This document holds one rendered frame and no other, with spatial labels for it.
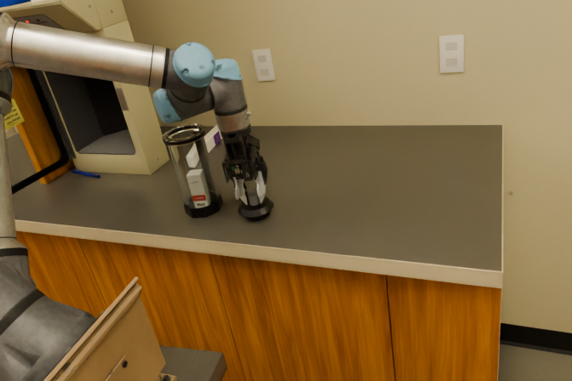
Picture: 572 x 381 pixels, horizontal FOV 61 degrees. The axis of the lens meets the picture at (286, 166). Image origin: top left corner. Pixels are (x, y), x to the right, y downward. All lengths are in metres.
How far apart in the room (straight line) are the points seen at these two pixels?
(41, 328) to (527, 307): 1.69
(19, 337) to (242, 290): 0.66
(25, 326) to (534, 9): 1.39
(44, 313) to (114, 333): 0.10
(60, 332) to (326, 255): 0.56
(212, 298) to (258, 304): 0.14
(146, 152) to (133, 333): 0.91
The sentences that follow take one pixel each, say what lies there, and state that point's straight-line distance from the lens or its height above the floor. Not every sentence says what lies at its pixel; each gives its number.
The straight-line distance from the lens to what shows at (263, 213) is 1.19.
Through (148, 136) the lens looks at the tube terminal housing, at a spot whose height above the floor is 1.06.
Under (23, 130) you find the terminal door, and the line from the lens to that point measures 1.70.
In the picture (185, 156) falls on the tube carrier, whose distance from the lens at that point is 1.21.
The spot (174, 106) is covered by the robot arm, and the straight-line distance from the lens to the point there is 1.00.
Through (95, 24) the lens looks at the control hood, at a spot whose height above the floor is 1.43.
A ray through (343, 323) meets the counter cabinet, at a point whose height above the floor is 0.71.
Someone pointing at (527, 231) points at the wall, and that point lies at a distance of 1.84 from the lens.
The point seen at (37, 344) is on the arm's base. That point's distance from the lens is 0.75.
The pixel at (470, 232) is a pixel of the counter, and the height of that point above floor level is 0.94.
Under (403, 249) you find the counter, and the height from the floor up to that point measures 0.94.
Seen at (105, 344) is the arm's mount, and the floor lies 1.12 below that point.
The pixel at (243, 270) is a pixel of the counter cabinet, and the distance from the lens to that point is 1.24.
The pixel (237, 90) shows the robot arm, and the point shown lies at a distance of 1.05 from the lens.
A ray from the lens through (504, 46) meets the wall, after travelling 1.57.
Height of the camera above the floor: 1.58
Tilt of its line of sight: 26 degrees down
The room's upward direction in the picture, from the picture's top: 10 degrees counter-clockwise
